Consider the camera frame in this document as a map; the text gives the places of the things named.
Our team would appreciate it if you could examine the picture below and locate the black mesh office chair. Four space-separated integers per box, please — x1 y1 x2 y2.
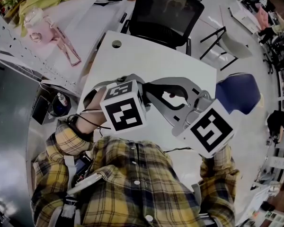
126 0 205 56

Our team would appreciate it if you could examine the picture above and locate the thin black cable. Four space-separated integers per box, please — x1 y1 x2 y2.
162 146 193 154
66 109 112 130

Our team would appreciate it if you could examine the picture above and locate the black wrist strap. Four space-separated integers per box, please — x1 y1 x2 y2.
67 116 95 142

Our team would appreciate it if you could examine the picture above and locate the beige shell chair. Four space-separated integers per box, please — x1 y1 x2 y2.
199 26 254 72

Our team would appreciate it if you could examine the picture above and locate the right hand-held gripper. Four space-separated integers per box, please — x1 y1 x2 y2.
143 77 235 158

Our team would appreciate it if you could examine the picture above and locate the yellow plaid shirt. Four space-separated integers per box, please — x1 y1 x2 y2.
30 119 241 227

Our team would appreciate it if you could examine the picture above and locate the black screen device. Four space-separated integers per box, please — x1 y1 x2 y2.
74 153 93 177

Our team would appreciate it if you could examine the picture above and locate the blue padded chair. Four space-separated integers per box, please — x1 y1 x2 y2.
215 72 262 116

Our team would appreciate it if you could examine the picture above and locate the black rectangular pad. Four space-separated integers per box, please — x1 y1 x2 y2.
31 95 51 126

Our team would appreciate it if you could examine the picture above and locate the pink water bottle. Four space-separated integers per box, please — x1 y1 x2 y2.
23 7 82 68

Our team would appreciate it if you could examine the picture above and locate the small black remote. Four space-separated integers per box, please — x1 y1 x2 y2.
119 11 129 25

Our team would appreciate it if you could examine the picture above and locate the small clear bottle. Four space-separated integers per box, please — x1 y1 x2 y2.
57 92 68 106

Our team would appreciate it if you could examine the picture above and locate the white low cart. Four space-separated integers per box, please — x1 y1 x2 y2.
228 0 261 33

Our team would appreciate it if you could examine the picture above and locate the dark waste bin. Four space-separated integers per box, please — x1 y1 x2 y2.
50 93 72 117

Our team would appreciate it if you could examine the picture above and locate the white flat device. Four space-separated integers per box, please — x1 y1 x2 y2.
66 173 104 196

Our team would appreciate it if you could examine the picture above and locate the white harness strap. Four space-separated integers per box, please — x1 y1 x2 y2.
63 155 77 190

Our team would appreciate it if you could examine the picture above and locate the person's right forearm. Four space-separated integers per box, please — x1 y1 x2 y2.
199 145 240 198

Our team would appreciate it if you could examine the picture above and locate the white metal shelving rack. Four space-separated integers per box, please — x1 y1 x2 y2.
0 0 138 97

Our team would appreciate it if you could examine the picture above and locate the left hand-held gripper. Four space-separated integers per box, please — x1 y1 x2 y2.
83 73 148 134

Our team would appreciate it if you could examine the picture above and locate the person's left forearm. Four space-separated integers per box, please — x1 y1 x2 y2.
46 90 108 156

